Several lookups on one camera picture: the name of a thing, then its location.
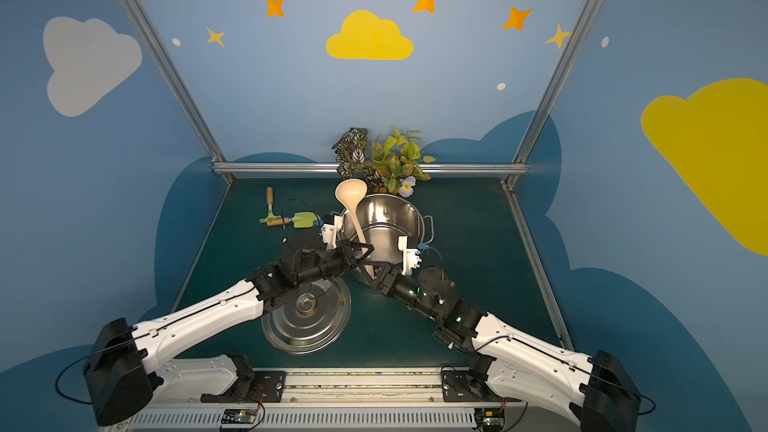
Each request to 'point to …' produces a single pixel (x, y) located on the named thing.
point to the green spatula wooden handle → (300, 220)
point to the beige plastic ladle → (352, 192)
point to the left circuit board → (238, 416)
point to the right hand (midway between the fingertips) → (367, 264)
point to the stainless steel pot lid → (308, 318)
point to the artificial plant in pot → (389, 165)
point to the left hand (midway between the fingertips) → (376, 245)
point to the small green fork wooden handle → (269, 200)
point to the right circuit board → (490, 419)
